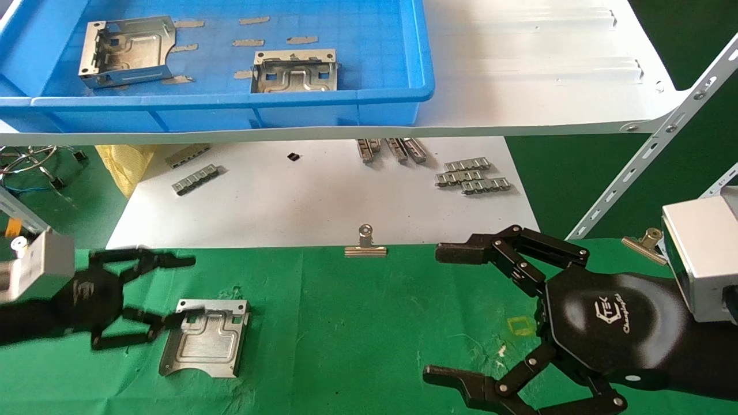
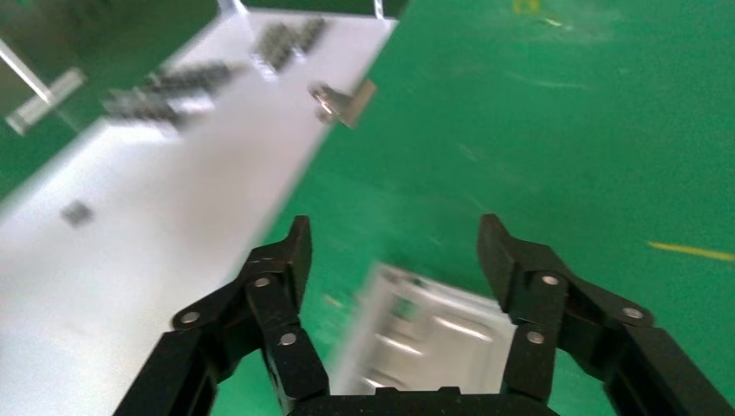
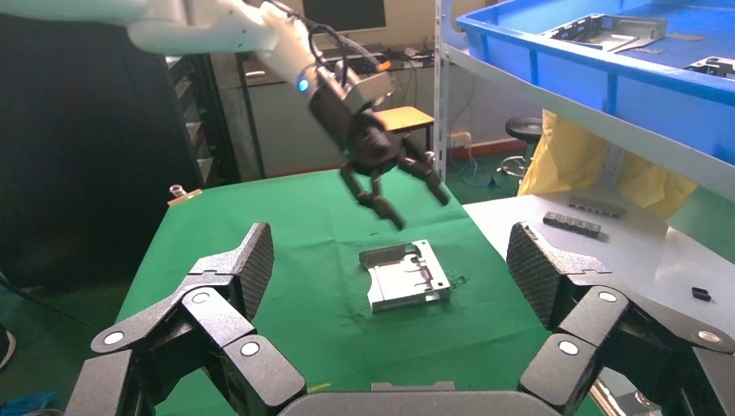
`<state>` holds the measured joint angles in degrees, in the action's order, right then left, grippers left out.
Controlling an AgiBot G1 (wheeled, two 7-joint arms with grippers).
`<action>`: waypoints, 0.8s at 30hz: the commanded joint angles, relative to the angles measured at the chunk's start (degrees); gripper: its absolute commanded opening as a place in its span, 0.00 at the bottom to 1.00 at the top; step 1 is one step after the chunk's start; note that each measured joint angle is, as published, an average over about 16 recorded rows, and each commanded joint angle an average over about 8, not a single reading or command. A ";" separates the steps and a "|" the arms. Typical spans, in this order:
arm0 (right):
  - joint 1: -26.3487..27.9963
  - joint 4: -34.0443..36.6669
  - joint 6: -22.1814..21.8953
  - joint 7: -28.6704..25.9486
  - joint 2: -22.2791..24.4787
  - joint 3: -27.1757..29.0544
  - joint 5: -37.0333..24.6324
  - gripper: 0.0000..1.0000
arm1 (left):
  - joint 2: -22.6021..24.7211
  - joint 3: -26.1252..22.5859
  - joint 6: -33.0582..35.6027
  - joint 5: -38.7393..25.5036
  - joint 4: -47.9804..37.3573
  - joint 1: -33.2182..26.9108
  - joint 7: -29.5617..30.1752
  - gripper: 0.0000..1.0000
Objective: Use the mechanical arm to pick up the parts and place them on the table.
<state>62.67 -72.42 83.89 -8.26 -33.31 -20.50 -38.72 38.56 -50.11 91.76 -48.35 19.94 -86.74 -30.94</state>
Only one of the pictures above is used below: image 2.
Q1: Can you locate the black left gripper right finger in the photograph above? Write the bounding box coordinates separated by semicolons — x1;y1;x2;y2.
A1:
478;213;735;416

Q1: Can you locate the small metal strip part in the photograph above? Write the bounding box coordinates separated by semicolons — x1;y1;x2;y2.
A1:
270;25;307;74
143;69;203;100
103;89;185;128

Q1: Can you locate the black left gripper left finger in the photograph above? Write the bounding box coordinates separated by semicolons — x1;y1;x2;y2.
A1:
114;215;333;416

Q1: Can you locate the green table cloth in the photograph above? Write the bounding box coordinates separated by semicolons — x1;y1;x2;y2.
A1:
209;0;735;416

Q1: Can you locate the metal bracket with slotted side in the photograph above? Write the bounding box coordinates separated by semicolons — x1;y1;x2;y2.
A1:
329;261;518;397

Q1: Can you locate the white metal frame bar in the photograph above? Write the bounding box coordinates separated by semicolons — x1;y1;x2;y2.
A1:
5;68;88;137

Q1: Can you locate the silver binder clip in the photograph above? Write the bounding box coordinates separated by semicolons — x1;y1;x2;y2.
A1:
309;78;379;131

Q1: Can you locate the tiny black chip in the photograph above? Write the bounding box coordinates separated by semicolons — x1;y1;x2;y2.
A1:
60;200;94;229

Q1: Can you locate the white work table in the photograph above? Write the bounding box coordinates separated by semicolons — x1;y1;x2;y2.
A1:
0;8;400;416

